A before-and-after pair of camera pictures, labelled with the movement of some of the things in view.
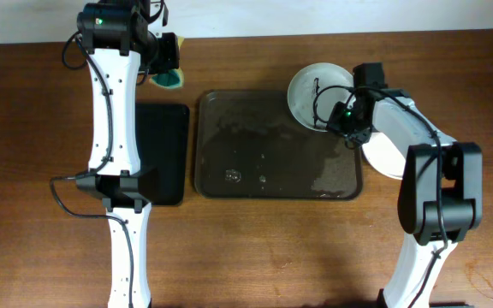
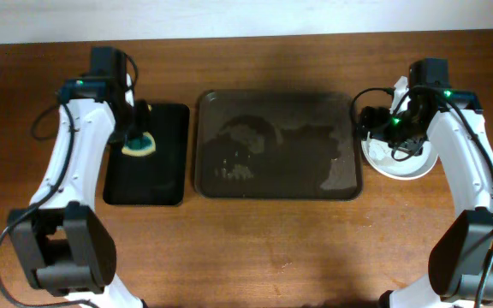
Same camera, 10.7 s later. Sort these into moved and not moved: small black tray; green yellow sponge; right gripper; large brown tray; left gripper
Moved: green yellow sponge; left gripper; right gripper
Not moved: small black tray; large brown tray
